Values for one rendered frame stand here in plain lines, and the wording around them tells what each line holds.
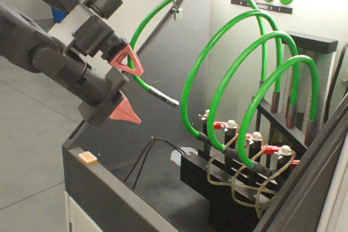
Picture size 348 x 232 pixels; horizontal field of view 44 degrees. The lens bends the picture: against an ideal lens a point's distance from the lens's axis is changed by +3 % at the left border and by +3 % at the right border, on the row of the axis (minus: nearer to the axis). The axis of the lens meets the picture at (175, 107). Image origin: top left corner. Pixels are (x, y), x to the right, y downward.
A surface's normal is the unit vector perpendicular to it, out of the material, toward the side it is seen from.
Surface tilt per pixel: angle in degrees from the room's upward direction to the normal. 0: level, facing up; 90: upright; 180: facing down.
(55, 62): 108
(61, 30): 52
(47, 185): 0
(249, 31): 90
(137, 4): 90
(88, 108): 46
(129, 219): 90
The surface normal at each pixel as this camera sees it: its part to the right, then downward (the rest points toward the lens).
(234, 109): -0.78, 0.22
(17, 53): 0.65, 0.57
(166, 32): 0.62, 0.32
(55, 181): 0.02, -0.92
